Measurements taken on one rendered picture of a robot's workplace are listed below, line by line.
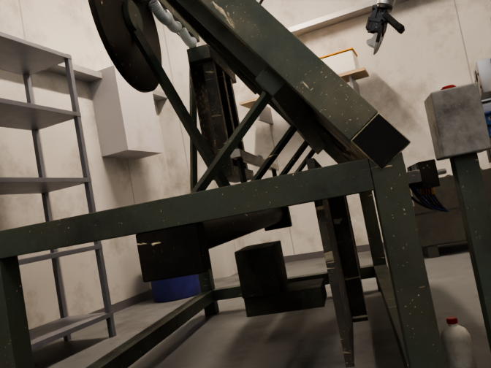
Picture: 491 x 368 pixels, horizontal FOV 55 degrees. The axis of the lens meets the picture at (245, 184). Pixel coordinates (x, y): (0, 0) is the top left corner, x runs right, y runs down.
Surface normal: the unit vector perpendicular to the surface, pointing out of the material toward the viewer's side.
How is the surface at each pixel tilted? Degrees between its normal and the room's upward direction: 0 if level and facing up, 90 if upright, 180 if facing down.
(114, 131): 90
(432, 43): 90
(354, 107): 90
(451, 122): 90
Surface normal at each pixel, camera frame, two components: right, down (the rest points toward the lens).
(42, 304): 0.91, -0.19
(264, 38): -0.22, -0.03
